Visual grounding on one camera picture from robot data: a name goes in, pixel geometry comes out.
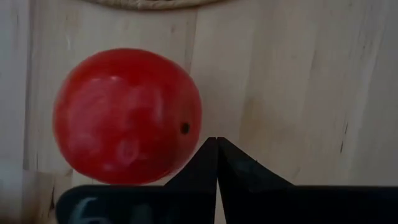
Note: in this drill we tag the round woven placemat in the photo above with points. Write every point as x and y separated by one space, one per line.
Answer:
149 3

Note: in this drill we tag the shiny red smooth fruit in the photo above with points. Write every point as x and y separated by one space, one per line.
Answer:
124 115

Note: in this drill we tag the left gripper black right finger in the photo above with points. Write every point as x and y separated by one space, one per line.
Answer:
280 205

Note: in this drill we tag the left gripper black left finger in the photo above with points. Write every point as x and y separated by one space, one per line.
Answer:
186 199

